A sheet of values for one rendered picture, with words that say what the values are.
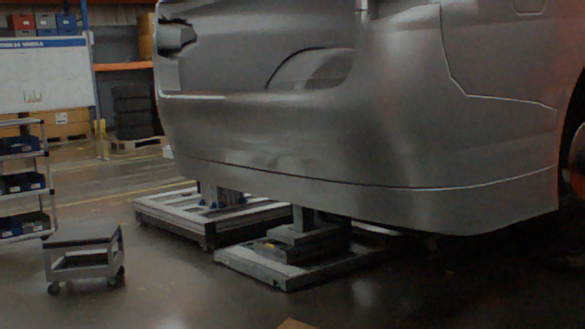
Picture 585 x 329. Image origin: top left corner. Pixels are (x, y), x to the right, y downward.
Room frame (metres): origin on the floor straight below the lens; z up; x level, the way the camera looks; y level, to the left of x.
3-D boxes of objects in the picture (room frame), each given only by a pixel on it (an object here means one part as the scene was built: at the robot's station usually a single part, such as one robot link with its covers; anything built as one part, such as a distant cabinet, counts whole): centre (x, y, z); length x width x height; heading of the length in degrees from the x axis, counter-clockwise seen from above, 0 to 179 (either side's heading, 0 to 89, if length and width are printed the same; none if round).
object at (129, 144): (11.32, 2.45, 0.55); 1.40 x 0.80 x 1.09; 128
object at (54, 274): (3.80, 1.32, 0.17); 0.43 x 0.36 x 0.34; 94
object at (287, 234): (3.94, -0.06, 0.32); 0.40 x 0.30 x 0.28; 126
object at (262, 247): (3.92, -0.03, 0.13); 0.50 x 0.36 x 0.10; 126
